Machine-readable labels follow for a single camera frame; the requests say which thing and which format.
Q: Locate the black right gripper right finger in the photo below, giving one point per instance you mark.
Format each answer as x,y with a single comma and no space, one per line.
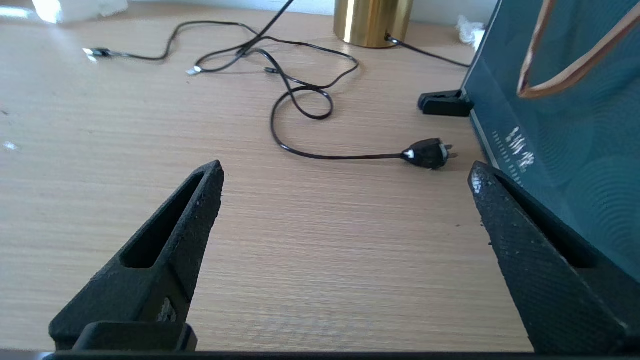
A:
550,280

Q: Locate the white toilet paper roll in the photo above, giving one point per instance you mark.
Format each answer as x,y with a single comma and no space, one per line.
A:
75,7

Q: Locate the crumpled white tissue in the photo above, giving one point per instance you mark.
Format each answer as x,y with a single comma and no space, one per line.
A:
470,31

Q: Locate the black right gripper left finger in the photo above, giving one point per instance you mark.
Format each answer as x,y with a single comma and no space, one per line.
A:
150,280

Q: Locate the brass desk lamp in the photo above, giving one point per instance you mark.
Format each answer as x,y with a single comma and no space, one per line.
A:
372,22

